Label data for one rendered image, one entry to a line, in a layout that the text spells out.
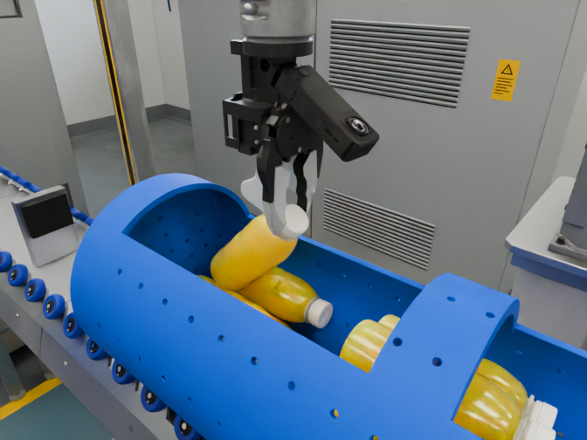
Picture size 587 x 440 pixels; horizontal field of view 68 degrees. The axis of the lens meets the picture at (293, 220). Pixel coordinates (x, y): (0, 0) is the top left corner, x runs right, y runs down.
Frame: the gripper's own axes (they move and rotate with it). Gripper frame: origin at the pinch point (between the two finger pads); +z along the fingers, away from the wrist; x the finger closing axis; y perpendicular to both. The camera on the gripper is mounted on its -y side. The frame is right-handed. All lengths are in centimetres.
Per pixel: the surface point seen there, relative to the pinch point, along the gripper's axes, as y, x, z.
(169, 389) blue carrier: 1.0, 19.4, 12.4
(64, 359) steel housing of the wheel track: 38, 18, 34
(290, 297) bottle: 2.2, -2.2, 14.2
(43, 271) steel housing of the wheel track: 61, 10, 30
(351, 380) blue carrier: -17.5, 14.4, 2.0
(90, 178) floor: 320, -122, 123
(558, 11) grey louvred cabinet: 4, -144, -16
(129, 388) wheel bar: 18.7, 15.8, 28.7
